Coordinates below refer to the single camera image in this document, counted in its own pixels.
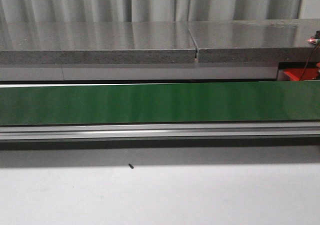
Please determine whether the aluminium conveyor frame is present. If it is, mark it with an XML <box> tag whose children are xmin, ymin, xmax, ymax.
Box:
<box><xmin>0</xmin><ymin>82</ymin><xmax>320</xmax><ymax>141</ymax></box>

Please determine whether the red black wire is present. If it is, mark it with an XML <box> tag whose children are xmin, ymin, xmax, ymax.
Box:
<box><xmin>299</xmin><ymin>43</ymin><xmax>320</xmax><ymax>82</ymax></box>

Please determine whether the green conveyor belt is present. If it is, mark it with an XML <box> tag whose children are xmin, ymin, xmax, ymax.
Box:
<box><xmin>0</xmin><ymin>80</ymin><xmax>320</xmax><ymax>126</ymax></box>

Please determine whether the grey stone counter slab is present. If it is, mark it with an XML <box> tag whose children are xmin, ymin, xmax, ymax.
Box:
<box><xmin>0</xmin><ymin>19</ymin><xmax>320</xmax><ymax>65</ymax></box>

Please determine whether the grey pleated curtain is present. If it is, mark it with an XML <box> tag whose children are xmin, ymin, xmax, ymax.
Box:
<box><xmin>0</xmin><ymin>0</ymin><xmax>320</xmax><ymax>23</ymax></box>

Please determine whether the small green circuit board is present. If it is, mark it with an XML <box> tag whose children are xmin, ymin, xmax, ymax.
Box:
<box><xmin>308</xmin><ymin>36</ymin><xmax>320</xmax><ymax>46</ymax></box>

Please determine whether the red plate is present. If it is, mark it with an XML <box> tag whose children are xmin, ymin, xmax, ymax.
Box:
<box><xmin>283</xmin><ymin>68</ymin><xmax>320</xmax><ymax>81</ymax></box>

